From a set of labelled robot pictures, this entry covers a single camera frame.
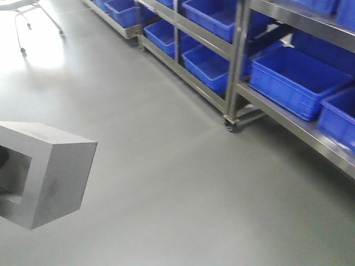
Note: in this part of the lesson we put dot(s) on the blue bin on shelf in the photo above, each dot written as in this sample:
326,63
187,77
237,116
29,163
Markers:
296,81
336,120
209,67

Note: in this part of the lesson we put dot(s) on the distant steel shelving rack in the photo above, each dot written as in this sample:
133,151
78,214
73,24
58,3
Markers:
240,31

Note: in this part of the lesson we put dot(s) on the gray hollow square base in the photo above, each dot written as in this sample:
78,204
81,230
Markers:
44,172

